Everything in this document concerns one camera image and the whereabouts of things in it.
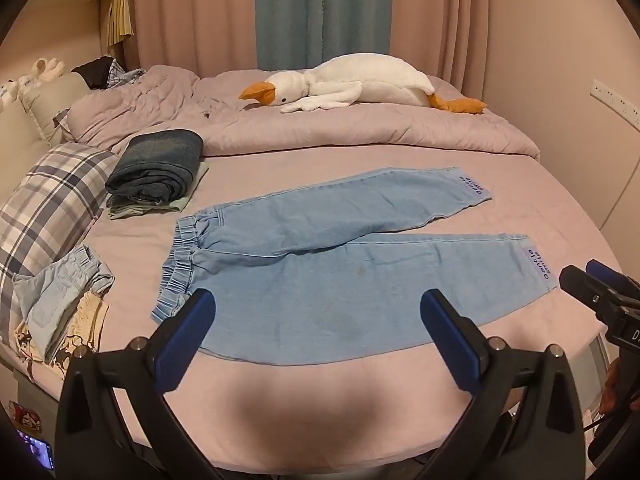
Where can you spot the smartphone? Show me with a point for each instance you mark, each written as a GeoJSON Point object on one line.
{"type": "Point", "coordinates": [37, 450]}

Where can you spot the white plush goose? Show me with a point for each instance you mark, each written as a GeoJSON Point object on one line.
{"type": "Point", "coordinates": [370, 77]}

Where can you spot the white wall socket strip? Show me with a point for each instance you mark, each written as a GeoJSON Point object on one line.
{"type": "Point", "coordinates": [615, 101]}

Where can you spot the pink quilt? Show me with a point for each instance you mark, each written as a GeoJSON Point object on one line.
{"type": "Point", "coordinates": [350, 130]}

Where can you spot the nightstand with stickers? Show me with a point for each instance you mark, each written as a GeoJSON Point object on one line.
{"type": "Point", "coordinates": [27, 400]}

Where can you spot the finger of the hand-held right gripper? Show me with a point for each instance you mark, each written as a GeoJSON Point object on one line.
{"type": "Point", "coordinates": [607, 270]}
{"type": "Point", "coordinates": [585, 285]}

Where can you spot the folded light green garment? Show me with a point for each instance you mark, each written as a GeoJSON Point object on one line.
{"type": "Point", "coordinates": [186, 204]}

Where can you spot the plaid shirt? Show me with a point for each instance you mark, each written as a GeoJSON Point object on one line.
{"type": "Point", "coordinates": [125, 72]}

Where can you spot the light blue denim pants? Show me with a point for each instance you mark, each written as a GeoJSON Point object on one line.
{"type": "Point", "coordinates": [325, 285]}

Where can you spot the cream printed garment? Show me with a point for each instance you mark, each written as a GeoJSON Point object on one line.
{"type": "Point", "coordinates": [87, 320]}

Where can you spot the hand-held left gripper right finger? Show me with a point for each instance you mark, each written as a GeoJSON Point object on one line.
{"type": "Point", "coordinates": [445, 330]}

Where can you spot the person's right hand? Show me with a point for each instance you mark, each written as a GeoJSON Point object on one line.
{"type": "Point", "coordinates": [612, 387]}

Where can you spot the folded dark jeans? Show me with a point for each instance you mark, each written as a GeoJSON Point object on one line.
{"type": "Point", "coordinates": [155, 165]}

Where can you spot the pink curtain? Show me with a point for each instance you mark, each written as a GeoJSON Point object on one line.
{"type": "Point", "coordinates": [190, 10]}
{"type": "Point", "coordinates": [430, 15]}

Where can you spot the blue curtain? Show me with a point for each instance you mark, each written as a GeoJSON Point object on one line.
{"type": "Point", "coordinates": [300, 10]}

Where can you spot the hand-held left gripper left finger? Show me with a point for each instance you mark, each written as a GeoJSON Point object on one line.
{"type": "Point", "coordinates": [185, 340]}

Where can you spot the white plush toy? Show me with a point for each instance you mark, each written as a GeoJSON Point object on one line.
{"type": "Point", "coordinates": [45, 70]}

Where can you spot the light denim shorts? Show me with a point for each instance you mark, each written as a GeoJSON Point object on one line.
{"type": "Point", "coordinates": [55, 300]}

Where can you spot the yellow pleated cloth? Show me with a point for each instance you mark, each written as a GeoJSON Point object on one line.
{"type": "Point", "coordinates": [120, 15]}

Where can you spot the beige cushion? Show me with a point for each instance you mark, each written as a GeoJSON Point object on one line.
{"type": "Point", "coordinates": [55, 100]}

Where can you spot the dark clothing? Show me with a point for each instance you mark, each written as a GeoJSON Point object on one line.
{"type": "Point", "coordinates": [95, 72]}

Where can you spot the plaid pillow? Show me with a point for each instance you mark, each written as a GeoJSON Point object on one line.
{"type": "Point", "coordinates": [45, 210]}

